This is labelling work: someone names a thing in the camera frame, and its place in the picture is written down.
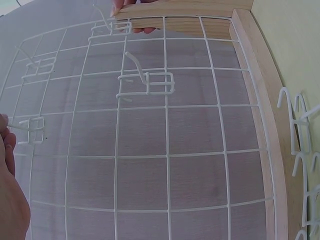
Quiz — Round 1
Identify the person's left hand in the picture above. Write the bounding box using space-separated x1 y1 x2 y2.
0 113 31 240

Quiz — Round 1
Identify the person's right hand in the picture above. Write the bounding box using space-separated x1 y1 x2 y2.
111 0 157 35

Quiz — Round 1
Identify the wooden frame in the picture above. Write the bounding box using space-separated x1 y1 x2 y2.
113 0 292 240

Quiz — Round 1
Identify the white wire hook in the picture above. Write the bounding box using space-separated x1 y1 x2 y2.
294 229 310 240
14 45 57 82
276 86 313 155
115 51 176 102
291 152 320 229
88 3 133 43
6 116 46 146

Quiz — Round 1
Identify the white wire grid panel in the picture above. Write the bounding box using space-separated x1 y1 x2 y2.
0 15 279 240

